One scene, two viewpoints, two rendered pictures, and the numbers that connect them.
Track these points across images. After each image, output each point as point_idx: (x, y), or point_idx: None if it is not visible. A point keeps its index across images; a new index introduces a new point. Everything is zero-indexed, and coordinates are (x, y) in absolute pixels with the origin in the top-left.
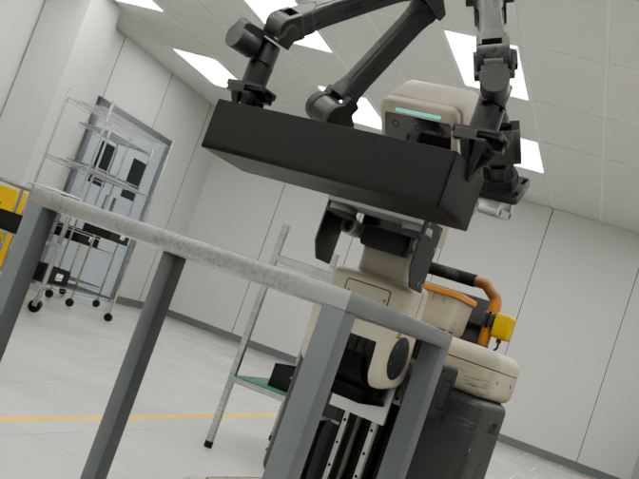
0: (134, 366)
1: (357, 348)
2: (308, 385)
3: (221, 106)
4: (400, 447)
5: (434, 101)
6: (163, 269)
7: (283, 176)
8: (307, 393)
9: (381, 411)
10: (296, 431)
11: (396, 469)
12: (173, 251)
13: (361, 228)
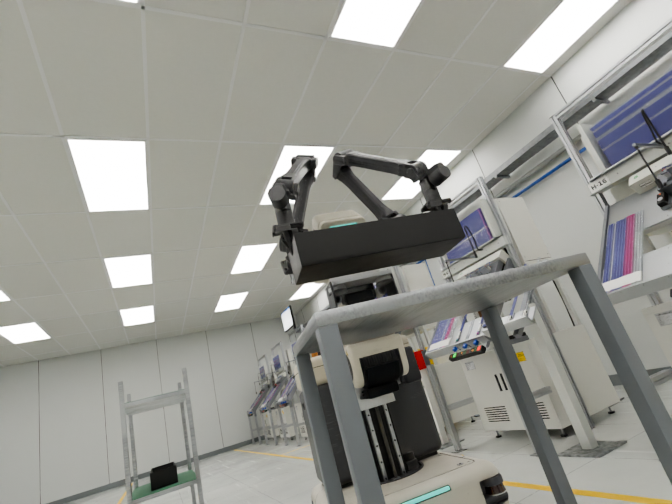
0: (331, 448)
1: (389, 358)
2: (610, 311)
3: (299, 237)
4: (516, 364)
5: (347, 216)
6: (305, 368)
7: (347, 268)
8: (613, 315)
9: (389, 393)
10: (626, 339)
11: (523, 376)
12: (474, 290)
13: (342, 298)
